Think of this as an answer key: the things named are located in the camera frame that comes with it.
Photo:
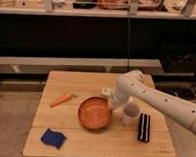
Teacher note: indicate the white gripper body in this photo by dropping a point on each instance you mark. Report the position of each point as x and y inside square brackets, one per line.
[109, 95]

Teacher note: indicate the orange ceramic bowl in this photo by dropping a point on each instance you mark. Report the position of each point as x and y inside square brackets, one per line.
[94, 113]

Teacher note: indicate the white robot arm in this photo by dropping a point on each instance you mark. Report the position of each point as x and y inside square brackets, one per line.
[131, 84]

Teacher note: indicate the white plastic cup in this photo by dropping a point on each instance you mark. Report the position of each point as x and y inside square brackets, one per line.
[130, 112]

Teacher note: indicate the black white striped block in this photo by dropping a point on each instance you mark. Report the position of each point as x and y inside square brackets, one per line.
[144, 126]

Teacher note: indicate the wooden table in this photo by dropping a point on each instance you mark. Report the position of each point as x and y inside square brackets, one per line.
[116, 140]

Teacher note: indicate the orange carrot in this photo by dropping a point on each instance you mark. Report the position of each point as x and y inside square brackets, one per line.
[61, 99]

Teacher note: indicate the blue cloth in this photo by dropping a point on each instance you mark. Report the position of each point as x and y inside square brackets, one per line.
[53, 138]

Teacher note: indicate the black bin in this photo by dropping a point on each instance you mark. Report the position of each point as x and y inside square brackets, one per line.
[178, 58]

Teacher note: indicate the long background shelf unit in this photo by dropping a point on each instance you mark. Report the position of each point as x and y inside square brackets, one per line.
[37, 36]

